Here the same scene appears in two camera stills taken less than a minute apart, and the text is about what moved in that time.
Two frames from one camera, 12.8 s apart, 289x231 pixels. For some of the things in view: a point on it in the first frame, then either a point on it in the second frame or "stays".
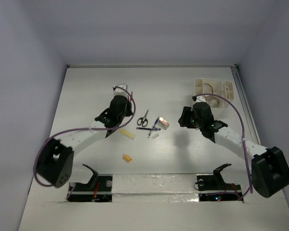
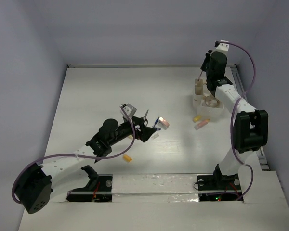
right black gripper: (184, 120) → (209, 55)
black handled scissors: (143, 121) stays
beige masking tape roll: (207, 89) → (212, 102)
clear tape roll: (213, 101) stays
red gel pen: (131, 98) → (199, 77)
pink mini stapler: (163, 123) stays
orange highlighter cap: (126, 158) stays
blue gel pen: (156, 121) stays
